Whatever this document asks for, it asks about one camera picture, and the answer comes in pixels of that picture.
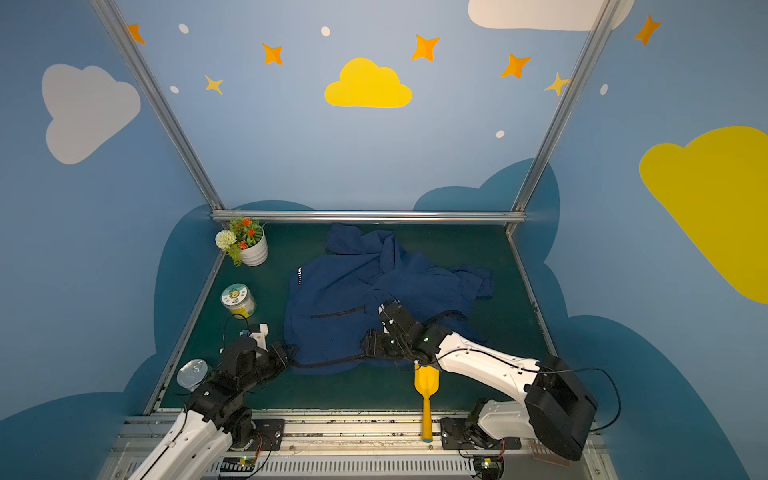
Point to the aluminium frame post left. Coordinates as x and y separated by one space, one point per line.
114 23

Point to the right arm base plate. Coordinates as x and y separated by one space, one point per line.
460 434

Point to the yellow plastic toy shovel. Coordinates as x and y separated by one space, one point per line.
426 383

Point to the aluminium frame rail back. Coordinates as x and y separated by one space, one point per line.
372 217

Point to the small circuit board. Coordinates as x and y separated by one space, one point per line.
487 468
236 467

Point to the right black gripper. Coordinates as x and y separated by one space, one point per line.
377 342

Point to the left small circuit board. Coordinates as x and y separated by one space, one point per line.
236 467

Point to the aluminium frame post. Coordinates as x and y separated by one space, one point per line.
583 68
114 23

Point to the right small circuit board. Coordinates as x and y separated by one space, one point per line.
487 468

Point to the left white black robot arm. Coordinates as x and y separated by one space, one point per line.
215 417

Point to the front aluminium rail bench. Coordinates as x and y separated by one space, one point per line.
387 444

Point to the aluminium frame post right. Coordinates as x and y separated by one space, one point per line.
583 68

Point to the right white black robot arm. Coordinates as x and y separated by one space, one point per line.
547 402

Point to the navy blue zip jacket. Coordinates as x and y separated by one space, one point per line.
333 300

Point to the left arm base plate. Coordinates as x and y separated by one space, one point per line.
258 434

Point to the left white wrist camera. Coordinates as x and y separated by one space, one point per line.
259 332

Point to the white pot with flowers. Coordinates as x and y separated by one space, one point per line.
244 241

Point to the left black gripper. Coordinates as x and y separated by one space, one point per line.
279 354

